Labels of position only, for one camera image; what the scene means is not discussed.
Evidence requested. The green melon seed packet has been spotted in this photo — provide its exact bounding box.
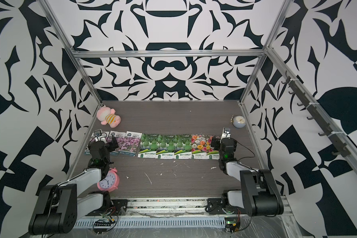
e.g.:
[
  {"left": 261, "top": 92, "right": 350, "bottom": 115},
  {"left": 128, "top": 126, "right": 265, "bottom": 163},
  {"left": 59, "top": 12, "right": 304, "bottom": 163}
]
[
  {"left": 155, "top": 135, "right": 175, "bottom": 159},
  {"left": 174, "top": 134, "right": 192, "bottom": 159},
  {"left": 138, "top": 133, "right": 158, "bottom": 159}
]

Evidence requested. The orange flower seed packet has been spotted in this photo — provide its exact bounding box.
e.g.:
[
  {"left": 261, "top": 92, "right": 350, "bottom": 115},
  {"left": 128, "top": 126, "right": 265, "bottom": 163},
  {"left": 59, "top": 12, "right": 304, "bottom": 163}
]
[{"left": 191, "top": 134, "right": 211, "bottom": 160}]

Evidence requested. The mixed colour flower seed packet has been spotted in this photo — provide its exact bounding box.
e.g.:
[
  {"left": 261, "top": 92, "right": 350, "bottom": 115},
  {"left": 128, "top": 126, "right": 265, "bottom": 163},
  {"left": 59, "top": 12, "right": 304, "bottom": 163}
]
[{"left": 206, "top": 136, "right": 221, "bottom": 160}]

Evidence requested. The pink flower seed packet white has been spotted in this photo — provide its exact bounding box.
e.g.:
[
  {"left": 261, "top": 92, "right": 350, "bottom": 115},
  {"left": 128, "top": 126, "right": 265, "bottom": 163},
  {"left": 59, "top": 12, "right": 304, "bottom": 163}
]
[{"left": 119, "top": 131, "right": 142, "bottom": 157}]

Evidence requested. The pink flower seed packet teal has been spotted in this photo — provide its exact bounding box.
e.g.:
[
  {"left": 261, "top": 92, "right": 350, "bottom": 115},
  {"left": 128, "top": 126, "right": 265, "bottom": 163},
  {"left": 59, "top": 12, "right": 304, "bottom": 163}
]
[{"left": 84, "top": 131, "right": 110, "bottom": 158}]

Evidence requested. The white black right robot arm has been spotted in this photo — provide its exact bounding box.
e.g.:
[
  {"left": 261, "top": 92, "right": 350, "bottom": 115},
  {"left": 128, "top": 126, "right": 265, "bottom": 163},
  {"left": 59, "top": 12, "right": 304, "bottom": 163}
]
[{"left": 211, "top": 137, "right": 284, "bottom": 217}]

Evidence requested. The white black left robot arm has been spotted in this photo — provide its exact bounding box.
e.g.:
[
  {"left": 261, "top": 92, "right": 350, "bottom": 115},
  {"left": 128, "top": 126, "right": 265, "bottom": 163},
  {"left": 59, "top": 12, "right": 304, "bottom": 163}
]
[{"left": 28, "top": 137, "right": 119, "bottom": 236}]

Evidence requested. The small white round clock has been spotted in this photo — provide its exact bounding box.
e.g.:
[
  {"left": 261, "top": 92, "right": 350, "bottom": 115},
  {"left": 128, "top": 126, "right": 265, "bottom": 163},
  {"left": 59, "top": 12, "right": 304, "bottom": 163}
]
[{"left": 231, "top": 115, "right": 246, "bottom": 129}]

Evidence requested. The pink striped plush toy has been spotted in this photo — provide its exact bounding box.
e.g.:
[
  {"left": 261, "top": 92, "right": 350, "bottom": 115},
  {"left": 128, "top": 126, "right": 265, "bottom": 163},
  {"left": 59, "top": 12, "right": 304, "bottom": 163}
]
[{"left": 96, "top": 107, "right": 122, "bottom": 128}]

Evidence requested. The pink alarm clock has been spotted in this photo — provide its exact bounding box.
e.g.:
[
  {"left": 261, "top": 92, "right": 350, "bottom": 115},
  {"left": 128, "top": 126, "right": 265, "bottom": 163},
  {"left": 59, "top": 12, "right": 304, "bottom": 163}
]
[{"left": 97, "top": 168, "right": 120, "bottom": 192}]

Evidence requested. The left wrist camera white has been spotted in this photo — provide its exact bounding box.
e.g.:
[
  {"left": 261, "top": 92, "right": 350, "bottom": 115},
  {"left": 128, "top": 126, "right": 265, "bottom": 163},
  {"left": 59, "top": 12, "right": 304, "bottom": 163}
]
[{"left": 91, "top": 129, "right": 107, "bottom": 142}]

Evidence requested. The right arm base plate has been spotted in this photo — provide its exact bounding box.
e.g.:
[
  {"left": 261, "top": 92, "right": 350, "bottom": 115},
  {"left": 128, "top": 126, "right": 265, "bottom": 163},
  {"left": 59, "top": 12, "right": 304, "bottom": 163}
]
[{"left": 205, "top": 198, "right": 246, "bottom": 215}]

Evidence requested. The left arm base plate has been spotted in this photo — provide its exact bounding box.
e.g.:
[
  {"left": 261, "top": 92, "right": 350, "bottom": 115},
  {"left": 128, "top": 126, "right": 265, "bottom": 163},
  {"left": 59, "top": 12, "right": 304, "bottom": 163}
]
[{"left": 87, "top": 199, "right": 128, "bottom": 216}]

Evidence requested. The right circuit board with wires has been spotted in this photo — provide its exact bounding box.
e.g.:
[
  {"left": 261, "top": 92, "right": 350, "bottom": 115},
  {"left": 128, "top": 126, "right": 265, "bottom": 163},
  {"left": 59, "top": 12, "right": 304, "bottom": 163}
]
[{"left": 225, "top": 217, "right": 241, "bottom": 233}]

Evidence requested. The circuit board with wires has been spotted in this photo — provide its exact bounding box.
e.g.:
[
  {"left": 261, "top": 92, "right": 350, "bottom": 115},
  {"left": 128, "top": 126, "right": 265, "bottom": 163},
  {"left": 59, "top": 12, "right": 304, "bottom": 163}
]
[
  {"left": 225, "top": 217, "right": 241, "bottom": 233},
  {"left": 92, "top": 214, "right": 119, "bottom": 234}
]

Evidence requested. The left circuit board with wires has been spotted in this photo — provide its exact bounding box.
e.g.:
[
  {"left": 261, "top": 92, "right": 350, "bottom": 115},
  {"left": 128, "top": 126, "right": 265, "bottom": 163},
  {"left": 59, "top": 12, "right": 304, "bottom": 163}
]
[{"left": 92, "top": 214, "right": 119, "bottom": 234}]

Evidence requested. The black wall hook rack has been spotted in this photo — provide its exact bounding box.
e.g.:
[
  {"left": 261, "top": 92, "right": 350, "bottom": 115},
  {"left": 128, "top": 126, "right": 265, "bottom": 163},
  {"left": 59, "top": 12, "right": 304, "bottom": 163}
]
[{"left": 282, "top": 71, "right": 351, "bottom": 158}]

